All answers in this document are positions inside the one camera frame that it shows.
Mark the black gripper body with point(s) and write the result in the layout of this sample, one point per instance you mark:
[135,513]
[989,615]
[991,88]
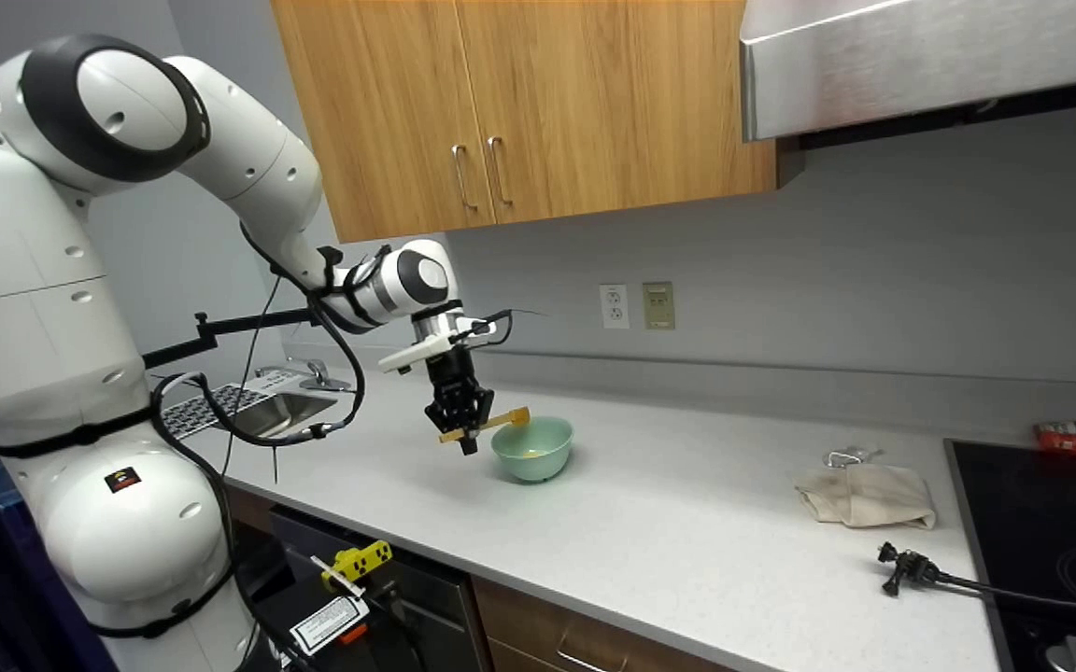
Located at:
[455,380]

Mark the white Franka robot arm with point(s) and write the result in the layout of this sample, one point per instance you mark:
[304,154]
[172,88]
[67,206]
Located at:
[40,312]

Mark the light blue bowl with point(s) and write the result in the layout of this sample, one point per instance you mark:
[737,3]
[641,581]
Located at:
[541,465]

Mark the chrome sink faucet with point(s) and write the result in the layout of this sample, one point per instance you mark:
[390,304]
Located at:
[309,374]

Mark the steel kitchen sink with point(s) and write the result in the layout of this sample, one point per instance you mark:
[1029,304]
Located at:
[282,414]

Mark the yellow power strip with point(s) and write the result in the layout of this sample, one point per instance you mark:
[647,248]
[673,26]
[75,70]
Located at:
[359,562]

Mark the black dishwasher front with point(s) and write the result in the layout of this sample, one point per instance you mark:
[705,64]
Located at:
[430,617]

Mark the wooden drawer front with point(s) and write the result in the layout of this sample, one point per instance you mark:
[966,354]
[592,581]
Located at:
[541,637]

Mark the white labelled box device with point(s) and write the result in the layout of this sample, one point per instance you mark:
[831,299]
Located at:
[331,623]

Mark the grey grid drying mat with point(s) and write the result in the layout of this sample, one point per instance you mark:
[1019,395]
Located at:
[207,409]

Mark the clear plastic wrapper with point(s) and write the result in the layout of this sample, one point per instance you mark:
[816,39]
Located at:
[855,457]

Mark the beige crumpled cloth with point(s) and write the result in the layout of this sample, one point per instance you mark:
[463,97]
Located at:
[869,496]

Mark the black glass cooktop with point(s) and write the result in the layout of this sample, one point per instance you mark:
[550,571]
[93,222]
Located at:
[1048,535]

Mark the stainless steel range hood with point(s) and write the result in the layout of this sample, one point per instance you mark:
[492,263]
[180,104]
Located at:
[935,60]

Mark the small red object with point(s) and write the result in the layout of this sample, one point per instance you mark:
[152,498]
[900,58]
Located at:
[1072,444]

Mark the small metal object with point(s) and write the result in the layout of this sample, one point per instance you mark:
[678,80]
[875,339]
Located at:
[1072,657]

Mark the white wall power outlet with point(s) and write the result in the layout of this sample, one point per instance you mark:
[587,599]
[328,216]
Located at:
[614,308]

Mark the black camera on boom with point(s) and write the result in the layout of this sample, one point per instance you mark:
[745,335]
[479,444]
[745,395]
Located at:
[241,327]

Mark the wooden wall cabinet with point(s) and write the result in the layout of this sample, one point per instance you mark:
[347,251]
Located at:
[541,99]

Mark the dark blue cart post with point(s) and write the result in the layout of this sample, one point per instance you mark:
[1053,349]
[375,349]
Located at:
[15,599]

